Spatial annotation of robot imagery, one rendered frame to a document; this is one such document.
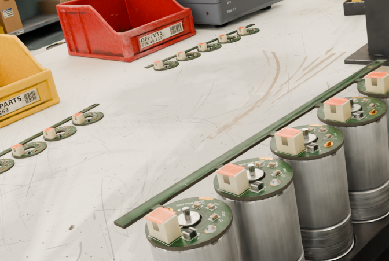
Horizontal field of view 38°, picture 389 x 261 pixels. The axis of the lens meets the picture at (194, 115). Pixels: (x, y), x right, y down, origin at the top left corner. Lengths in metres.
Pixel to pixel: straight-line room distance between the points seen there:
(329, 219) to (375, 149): 0.03
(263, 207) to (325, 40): 0.38
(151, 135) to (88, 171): 0.05
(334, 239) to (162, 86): 0.31
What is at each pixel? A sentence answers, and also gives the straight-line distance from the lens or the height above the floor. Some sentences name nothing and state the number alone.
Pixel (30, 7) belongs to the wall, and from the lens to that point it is 5.55.
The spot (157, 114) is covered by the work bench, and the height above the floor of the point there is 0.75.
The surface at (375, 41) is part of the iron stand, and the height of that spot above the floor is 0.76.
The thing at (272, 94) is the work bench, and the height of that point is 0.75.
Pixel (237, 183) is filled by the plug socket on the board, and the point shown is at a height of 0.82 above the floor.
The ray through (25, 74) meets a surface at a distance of 0.54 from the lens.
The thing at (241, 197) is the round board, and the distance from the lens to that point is 0.17.
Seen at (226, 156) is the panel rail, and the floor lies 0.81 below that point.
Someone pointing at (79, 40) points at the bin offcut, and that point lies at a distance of 0.65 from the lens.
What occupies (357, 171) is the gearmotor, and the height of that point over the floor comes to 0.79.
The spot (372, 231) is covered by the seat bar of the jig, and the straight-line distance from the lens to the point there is 0.22.
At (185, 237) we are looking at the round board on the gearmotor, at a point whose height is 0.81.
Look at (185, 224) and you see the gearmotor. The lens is 0.16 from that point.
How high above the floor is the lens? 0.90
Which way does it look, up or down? 21 degrees down
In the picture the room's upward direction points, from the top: 12 degrees counter-clockwise
